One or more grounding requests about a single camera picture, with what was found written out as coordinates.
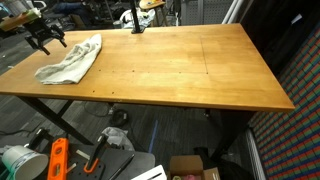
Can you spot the round wooden stool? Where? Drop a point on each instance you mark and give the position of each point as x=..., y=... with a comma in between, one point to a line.
x=156, y=5

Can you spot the black table leg frame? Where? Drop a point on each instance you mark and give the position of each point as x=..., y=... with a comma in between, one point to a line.
x=55, y=117

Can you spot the crumpled white cloth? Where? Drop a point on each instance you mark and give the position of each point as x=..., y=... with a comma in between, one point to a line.
x=144, y=18

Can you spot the black perforated tool board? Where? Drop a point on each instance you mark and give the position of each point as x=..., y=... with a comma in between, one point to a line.
x=110, y=161

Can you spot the grey cloth on floor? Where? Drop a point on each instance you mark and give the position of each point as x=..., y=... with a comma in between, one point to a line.
x=119, y=138

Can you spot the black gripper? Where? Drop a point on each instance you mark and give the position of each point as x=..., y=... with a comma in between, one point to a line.
x=40, y=31

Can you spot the orange black clamp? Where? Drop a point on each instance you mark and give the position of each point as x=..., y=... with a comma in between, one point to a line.
x=93, y=159

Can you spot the black camera stand pole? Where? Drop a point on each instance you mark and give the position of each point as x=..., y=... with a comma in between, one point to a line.
x=136, y=27

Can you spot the white towel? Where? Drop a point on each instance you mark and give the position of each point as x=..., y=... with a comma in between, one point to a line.
x=74, y=65

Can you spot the cardboard box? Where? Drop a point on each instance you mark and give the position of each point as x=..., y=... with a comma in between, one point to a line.
x=190, y=167

